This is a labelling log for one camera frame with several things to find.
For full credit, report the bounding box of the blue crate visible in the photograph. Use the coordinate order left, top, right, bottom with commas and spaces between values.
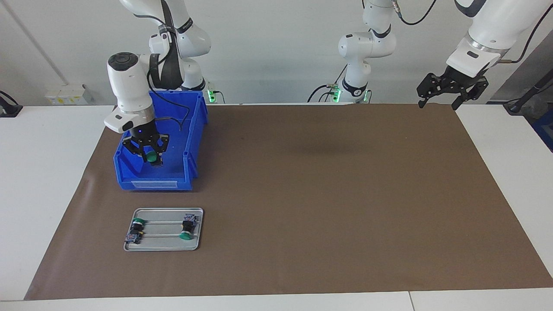
532, 108, 553, 152

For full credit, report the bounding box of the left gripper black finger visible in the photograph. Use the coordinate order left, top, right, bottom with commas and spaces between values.
451, 76, 489, 111
416, 73, 450, 109

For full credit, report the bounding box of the black table clamp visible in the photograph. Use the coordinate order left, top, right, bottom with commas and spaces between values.
0, 90, 23, 118

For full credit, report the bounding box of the green lit base connector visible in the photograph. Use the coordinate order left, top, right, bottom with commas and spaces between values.
325, 83, 343, 103
206, 81, 225, 104

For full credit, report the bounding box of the blue plastic storage bin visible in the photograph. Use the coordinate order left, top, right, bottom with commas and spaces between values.
113, 90, 209, 191

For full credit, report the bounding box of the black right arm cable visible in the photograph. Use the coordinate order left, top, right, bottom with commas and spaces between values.
146, 26, 191, 131

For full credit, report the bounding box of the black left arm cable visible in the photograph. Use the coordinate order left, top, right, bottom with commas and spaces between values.
389, 0, 553, 65

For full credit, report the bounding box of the black stand with pole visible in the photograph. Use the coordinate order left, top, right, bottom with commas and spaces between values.
503, 69, 553, 115

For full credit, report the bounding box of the grey metal tray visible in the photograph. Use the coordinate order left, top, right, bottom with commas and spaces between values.
124, 208, 204, 252

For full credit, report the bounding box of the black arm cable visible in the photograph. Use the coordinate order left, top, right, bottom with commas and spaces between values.
389, 0, 553, 65
146, 26, 191, 131

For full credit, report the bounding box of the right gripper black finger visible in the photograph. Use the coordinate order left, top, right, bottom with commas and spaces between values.
122, 136, 148, 164
151, 134, 170, 168

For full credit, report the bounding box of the brown table mat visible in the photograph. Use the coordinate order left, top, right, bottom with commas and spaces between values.
24, 103, 553, 301

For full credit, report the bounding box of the black base cable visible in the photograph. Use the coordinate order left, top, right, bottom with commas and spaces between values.
308, 65, 348, 103

